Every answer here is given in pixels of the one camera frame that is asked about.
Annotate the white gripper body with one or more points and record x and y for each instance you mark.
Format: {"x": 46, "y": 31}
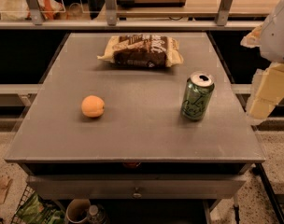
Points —
{"x": 277, "y": 39}

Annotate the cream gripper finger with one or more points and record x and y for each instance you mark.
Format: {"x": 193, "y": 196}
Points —
{"x": 267, "y": 91}
{"x": 252, "y": 39}

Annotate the green soda can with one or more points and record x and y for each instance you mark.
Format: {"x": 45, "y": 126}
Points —
{"x": 197, "y": 94}

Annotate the brown chip bag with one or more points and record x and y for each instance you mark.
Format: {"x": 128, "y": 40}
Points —
{"x": 151, "y": 51}

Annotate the orange white bag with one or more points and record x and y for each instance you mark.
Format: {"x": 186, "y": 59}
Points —
{"x": 19, "y": 10}

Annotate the green snack bag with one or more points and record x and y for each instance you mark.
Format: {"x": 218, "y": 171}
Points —
{"x": 37, "y": 211}

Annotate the orange fruit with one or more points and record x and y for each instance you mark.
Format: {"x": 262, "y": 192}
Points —
{"x": 92, "y": 106}

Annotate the grey table drawer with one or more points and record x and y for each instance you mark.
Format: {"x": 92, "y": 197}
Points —
{"x": 58, "y": 187}

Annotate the metal railing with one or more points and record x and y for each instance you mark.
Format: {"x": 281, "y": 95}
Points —
{"x": 196, "y": 15}

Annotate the clear plastic bottle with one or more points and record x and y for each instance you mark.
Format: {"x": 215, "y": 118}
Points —
{"x": 96, "y": 214}

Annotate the brown paper cup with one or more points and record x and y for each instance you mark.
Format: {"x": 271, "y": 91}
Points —
{"x": 76, "y": 212}

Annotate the wire basket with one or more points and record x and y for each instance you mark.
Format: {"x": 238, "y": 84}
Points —
{"x": 25, "y": 196}

